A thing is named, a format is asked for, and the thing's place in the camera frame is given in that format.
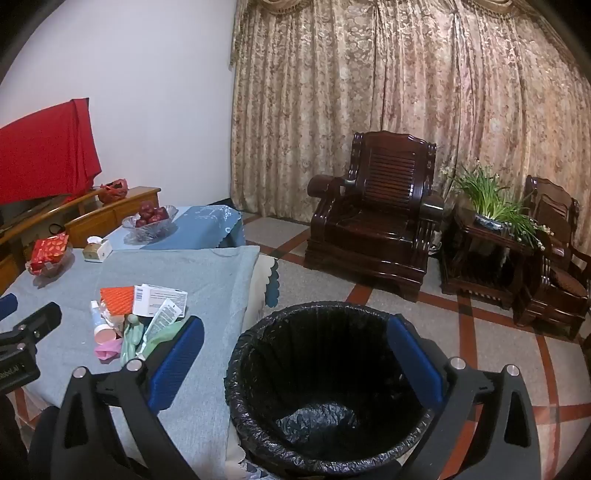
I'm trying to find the beige floral curtain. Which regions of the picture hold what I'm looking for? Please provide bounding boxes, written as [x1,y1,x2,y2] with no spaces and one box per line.
[228,0,591,259]

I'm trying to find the white printed sachet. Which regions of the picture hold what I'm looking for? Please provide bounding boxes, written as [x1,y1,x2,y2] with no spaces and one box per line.
[145,299,183,344]

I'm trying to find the glass fruit bowl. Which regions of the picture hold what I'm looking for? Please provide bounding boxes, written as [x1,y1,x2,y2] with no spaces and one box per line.
[121,205,179,244]

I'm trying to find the dark wooden slatted armchair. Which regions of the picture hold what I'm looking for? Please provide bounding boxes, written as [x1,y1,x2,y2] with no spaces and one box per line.
[304,131,446,303]

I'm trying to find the pink wrapper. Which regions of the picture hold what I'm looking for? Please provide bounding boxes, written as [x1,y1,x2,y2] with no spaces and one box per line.
[95,339,124,364]

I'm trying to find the black television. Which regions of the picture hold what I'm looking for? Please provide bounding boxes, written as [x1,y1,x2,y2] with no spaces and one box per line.
[0,194,70,232]

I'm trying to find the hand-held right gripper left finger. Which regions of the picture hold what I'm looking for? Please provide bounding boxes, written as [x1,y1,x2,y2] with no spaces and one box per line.
[51,316,206,480]

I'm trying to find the red cloth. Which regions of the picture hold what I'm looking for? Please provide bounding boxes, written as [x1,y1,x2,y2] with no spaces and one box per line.
[0,98,103,205]

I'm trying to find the dark wooden cushioned armchair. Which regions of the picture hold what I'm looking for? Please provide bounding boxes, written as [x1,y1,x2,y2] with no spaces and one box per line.
[512,175,591,342]

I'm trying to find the light green plastic packet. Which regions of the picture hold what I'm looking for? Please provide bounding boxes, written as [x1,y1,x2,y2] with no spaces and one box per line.
[121,314,185,366]

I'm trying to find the tissue box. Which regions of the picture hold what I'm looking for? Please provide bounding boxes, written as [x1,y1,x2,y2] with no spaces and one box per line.
[83,236,114,264]

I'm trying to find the potted green plant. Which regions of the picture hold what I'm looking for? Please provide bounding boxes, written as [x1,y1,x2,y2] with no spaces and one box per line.
[441,159,555,252]

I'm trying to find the grey tablecloth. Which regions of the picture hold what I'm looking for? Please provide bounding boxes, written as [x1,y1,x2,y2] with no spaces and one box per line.
[0,246,262,480]

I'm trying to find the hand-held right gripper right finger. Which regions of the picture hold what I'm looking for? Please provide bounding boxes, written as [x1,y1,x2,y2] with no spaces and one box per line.
[383,314,543,480]

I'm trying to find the wooden cabinet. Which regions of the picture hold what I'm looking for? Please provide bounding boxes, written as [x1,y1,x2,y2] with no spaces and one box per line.
[0,186,162,296]

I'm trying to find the black bag lined trash bin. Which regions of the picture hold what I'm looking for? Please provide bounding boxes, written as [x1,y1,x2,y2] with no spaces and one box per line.
[224,301,451,478]

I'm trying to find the red packet in glass dish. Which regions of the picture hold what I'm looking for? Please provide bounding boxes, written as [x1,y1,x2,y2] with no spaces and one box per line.
[25,244,75,278]

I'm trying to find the red plastic bag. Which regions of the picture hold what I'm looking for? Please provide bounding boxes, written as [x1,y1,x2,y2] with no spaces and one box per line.
[97,179,129,205]

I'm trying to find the brown seat cushion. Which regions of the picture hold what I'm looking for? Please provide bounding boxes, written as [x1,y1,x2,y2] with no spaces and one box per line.
[549,268,589,296]

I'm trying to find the dark wooden side table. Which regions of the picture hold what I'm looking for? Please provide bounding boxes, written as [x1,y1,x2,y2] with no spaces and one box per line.
[438,203,541,310]

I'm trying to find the blue tablecloth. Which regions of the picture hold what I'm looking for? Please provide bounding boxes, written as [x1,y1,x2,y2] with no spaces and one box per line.
[100,205,247,252]

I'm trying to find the cream scalloped tablecloth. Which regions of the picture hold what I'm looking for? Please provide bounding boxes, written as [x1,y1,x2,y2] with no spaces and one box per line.
[228,254,281,480]

